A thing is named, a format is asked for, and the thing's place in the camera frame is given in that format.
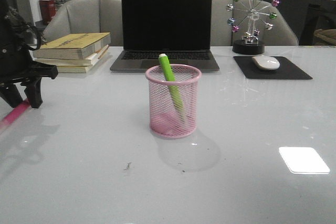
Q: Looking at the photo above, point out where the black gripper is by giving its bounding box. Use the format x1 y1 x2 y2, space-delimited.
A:
1 6 58 109

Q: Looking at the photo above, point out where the pink highlighter pen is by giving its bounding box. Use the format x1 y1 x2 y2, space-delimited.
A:
1 99 30 133

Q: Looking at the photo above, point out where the green highlighter pen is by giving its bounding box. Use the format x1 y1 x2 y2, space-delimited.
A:
159 54 186 123

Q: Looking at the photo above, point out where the pink mesh pen holder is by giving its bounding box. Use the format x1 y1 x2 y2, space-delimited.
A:
145 64 202 138

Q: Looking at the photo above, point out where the bottom pale green book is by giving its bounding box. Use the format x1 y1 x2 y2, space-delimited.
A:
57 52 107 73

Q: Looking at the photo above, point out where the top yellow book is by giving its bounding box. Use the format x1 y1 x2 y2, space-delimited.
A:
33 32 111 60

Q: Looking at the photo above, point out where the middle cream book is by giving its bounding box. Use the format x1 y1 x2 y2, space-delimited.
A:
35 45 109 67

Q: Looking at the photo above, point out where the red bin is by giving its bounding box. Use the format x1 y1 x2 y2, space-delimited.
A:
39 0 56 25

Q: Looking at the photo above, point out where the left grey armchair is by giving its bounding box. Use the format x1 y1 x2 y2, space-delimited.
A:
43 0 123 46

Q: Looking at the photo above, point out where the grey armchair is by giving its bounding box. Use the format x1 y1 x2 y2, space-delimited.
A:
211 0 299 46
43 0 123 46

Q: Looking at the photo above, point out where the grey open laptop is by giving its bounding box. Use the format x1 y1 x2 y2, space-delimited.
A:
110 0 219 72

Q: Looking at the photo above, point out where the ferris wheel desk ornament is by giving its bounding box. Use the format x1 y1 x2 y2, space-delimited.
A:
226 0 280 55

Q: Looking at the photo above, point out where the white computer mouse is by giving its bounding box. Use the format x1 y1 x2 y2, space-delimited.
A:
252 55 280 70

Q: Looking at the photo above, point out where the right grey armchair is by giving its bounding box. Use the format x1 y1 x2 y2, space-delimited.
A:
211 0 299 46

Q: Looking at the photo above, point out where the black mouse pad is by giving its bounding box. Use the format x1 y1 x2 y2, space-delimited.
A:
234 56 312 80

